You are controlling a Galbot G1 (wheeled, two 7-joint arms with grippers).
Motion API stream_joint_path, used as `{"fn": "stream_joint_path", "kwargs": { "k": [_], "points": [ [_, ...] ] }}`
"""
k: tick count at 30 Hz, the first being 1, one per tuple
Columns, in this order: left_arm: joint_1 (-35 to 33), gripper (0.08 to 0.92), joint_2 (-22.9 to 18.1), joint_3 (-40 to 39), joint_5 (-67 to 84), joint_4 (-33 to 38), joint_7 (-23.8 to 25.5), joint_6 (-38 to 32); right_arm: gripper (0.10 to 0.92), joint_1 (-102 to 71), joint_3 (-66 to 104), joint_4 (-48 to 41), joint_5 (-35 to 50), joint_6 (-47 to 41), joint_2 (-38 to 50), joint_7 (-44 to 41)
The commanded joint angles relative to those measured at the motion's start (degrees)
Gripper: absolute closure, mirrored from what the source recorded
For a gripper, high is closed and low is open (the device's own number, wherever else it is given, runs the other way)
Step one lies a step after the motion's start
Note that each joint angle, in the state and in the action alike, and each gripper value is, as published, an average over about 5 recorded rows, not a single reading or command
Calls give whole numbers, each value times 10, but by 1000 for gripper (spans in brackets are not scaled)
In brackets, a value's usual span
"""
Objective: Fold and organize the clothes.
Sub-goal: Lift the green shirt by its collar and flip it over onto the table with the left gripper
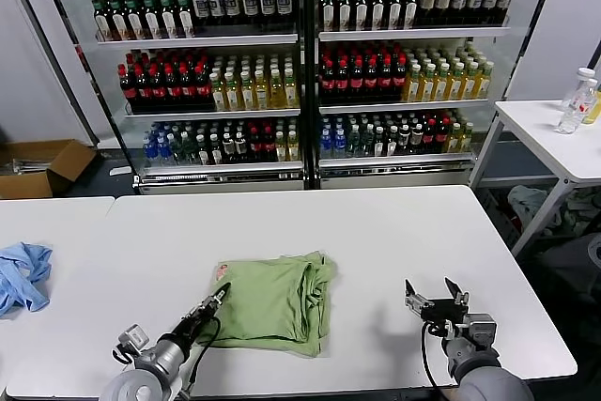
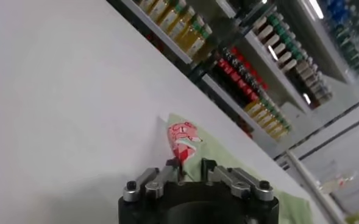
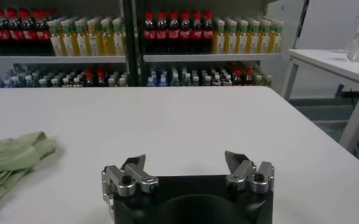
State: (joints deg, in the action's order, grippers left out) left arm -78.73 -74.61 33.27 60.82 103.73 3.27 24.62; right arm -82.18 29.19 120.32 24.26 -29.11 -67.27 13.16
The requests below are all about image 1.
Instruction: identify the metal rods bundle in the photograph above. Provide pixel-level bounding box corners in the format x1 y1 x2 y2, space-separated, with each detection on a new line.
11 156 51 175

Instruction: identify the clear bottle red label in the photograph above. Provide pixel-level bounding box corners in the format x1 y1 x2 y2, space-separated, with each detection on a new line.
556 80 593 135

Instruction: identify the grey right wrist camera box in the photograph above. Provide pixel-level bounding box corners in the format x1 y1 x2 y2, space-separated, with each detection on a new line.
468 312 499 351

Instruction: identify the grey white cloth heap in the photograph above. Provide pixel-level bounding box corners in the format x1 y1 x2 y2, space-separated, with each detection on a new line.
506 184 562 238

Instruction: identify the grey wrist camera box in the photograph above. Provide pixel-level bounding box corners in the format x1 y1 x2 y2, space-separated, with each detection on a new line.
468 312 499 351
116 324 151 356

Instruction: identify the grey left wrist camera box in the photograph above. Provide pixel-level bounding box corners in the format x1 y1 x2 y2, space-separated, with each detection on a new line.
116 324 151 356

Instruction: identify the red cap cola bottle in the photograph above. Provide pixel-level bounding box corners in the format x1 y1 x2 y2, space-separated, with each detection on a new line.
348 59 365 104
392 57 408 102
334 60 350 104
179 63 196 109
434 118 448 156
248 127 262 164
421 119 436 157
363 59 379 103
164 64 181 110
260 127 275 164
149 64 166 110
134 65 151 111
378 58 393 103
194 62 211 109
118 65 136 111
320 60 336 104

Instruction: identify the grey green cloth heap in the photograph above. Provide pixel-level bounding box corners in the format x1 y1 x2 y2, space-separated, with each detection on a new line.
561 189 601 238

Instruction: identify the white drinks display cabinet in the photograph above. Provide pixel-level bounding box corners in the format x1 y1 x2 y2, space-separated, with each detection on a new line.
302 0 562 191
35 0 309 195

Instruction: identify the yellow drink bottle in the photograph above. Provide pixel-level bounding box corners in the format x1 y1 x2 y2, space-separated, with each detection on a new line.
581 85 601 126

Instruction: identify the white side table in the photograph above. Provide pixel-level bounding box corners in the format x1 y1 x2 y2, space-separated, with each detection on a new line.
467 99 601 259

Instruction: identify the yellow juice bottle green label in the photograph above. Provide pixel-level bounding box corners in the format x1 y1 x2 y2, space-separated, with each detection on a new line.
419 64 435 102
224 71 240 112
405 64 421 103
433 63 449 102
447 62 463 101
474 60 491 100
254 70 270 111
283 69 300 110
268 69 285 110
461 61 476 101
239 70 255 112
209 72 226 113

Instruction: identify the open cardboard box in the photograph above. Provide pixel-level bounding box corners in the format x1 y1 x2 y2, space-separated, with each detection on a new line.
0 139 100 200

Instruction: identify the dark mesh storage basket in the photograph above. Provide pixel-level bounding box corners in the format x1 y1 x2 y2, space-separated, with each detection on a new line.
481 187 522 245

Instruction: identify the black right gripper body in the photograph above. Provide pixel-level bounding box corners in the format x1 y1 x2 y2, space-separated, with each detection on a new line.
421 300 470 327

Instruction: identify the clear bottle white cap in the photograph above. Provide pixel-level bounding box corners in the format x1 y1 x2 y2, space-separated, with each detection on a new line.
561 68 595 109

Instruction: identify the green cap dark tea bottle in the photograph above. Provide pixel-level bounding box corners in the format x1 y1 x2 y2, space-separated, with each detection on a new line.
141 0 160 40
175 0 194 39
92 0 110 42
401 0 419 30
352 0 370 32
336 0 353 32
124 0 143 41
321 0 338 32
108 0 126 41
158 0 177 39
368 0 386 31
385 0 403 31

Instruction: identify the dark grey bulky object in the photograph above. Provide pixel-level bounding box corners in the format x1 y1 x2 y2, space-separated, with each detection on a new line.
532 231 601 327

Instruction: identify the light blue crumpled cloth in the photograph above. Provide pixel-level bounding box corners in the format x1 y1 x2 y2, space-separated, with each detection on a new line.
0 241 54 318

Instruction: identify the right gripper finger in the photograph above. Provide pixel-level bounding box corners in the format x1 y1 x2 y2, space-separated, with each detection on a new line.
444 276 470 308
404 278 436 316

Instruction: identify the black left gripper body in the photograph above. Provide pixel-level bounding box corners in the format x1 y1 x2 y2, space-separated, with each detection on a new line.
177 302 220 337

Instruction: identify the light green t-shirt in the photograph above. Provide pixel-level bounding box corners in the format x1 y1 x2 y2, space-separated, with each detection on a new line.
196 250 338 359

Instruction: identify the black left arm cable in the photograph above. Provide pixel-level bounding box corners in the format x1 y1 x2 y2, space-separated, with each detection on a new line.
185 317 223 391

